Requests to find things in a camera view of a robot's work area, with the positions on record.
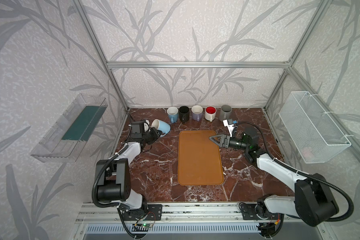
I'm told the light blue mug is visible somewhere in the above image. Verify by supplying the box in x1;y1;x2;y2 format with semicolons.
151;119;171;137

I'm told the grey mug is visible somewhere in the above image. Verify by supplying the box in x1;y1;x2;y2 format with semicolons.
219;105;232;122

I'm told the white mug red inside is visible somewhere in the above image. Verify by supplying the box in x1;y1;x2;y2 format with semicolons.
205;106;217;122

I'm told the blue dotted floral mug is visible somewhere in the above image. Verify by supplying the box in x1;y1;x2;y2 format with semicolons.
167;107;179;124

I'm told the lilac mug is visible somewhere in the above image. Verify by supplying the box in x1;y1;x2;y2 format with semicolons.
191;105;203;122

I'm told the black mug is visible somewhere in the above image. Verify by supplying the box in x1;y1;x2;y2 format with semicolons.
179;106;190;124

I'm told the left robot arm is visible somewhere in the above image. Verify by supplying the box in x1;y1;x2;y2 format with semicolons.
91;121;168;220

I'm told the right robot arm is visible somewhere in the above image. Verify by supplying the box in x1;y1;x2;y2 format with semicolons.
209;119;355;227

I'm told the orange rectangular tray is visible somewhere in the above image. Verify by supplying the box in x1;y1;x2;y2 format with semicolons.
178;130;224;186

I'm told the green circuit board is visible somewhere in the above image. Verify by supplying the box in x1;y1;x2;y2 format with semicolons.
133;223;155;232

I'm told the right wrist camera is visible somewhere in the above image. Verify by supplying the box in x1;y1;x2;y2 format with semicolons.
223;119;238;138

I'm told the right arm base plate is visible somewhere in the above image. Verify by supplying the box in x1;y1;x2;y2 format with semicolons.
239;203;279;221

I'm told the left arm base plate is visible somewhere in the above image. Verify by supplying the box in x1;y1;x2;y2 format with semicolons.
121;204;163;221

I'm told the clear plastic wall bin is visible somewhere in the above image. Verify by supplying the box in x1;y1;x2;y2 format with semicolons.
30;94;108;163

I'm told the white wire mesh basket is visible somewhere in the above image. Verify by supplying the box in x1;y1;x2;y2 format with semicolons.
279;91;352;164

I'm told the aluminium front rail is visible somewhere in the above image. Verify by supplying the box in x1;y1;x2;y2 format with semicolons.
74;201;331;224

